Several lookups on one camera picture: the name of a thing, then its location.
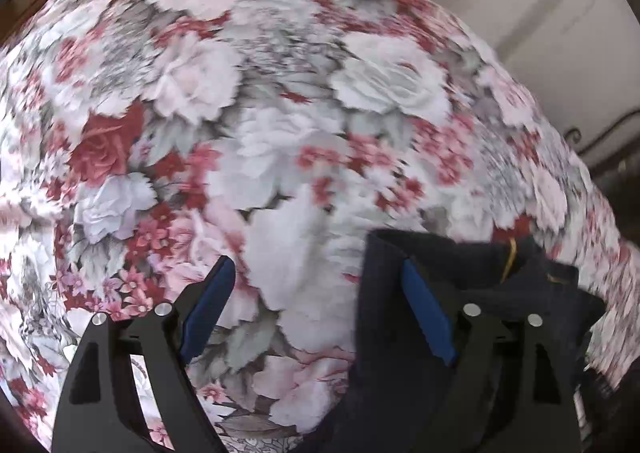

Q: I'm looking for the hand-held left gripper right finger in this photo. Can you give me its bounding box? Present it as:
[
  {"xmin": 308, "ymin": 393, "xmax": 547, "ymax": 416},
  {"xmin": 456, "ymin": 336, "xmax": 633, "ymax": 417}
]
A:
[{"xmin": 402, "ymin": 258, "xmax": 583, "ymax": 453}]

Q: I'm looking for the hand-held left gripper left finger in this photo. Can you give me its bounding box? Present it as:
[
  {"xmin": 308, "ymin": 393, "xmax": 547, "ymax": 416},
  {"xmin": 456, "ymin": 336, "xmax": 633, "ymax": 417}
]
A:
[{"xmin": 50, "ymin": 255, "xmax": 237, "ymax": 453}]

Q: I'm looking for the navy knit cardigan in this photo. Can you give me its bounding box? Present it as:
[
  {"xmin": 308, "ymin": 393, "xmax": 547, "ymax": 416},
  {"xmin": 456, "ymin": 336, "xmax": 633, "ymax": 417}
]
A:
[{"xmin": 320, "ymin": 229, "xmax": 608, "ymax": 453}]

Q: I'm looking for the floral bed sheet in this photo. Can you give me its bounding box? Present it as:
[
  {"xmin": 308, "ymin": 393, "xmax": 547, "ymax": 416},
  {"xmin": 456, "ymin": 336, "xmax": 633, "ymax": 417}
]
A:
[{"xmin": 0, "ymin": 0, "xmax": 640, "ymax": 453}]

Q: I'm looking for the black metal table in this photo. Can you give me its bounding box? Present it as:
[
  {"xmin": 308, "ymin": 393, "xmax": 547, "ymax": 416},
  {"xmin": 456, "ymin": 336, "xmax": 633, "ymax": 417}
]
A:
[{"xmin": 565, "ymin": 110, "xmax": 640, "ymax": 168}]

